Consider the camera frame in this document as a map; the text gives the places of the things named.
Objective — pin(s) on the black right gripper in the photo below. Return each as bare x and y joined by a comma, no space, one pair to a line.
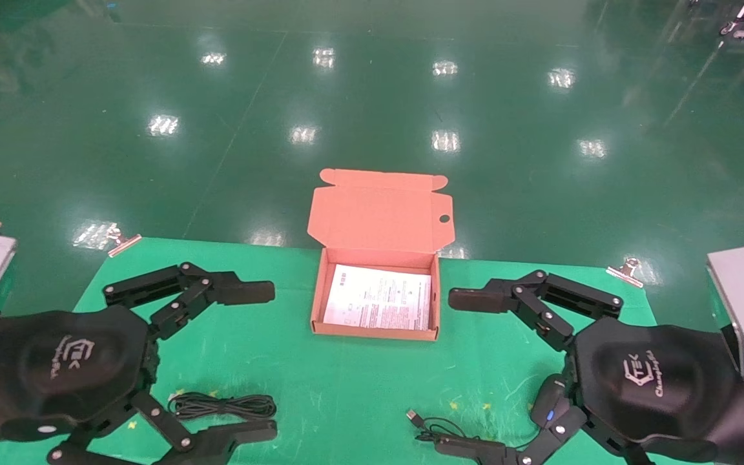
656,381

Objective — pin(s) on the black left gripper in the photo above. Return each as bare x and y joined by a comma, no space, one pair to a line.
68,361

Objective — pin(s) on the orange cardboard box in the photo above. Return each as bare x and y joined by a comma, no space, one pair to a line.
378,213

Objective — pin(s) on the metal binder clip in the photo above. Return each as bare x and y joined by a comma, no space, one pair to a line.
627,271
123,241

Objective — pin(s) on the green table mat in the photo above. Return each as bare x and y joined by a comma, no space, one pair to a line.
346,387

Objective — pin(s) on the white printed instruction sheet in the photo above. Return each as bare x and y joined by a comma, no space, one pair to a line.
378,297

